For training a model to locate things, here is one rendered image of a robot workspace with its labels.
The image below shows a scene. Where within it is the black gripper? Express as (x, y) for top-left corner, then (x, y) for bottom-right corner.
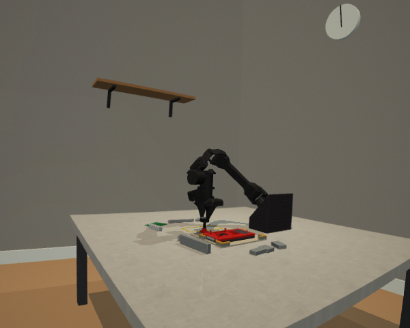
(189, 184), (223, 220)

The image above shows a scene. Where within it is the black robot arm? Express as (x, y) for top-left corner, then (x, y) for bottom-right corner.
(187, 148), (268, 207)

